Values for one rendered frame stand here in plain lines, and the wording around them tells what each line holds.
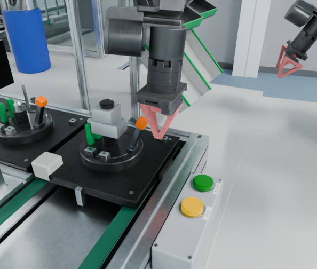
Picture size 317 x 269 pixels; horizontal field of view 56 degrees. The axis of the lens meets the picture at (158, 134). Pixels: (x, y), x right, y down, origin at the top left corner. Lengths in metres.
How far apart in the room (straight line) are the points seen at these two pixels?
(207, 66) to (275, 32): 3.04
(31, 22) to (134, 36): 1.05
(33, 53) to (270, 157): 1.11
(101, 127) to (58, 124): 0.22
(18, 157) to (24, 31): 0.86
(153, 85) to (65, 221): 0.31
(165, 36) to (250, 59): 3.42
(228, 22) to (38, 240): 3.66
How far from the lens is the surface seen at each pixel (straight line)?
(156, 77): 0.49
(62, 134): 0.78
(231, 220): 0.70
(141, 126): 0.59
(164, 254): 0.50
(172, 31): 0.47
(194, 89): 0.89
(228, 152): 0.89
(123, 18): 0.49
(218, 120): 1.05
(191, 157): 0.68
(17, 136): 0.77
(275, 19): 4.00
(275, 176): 0.84
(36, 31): 1.51
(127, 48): 0.48
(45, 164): 0.65
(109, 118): 0.61
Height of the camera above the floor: 1.36
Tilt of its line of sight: 32 degrees down
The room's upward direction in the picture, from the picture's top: straight up
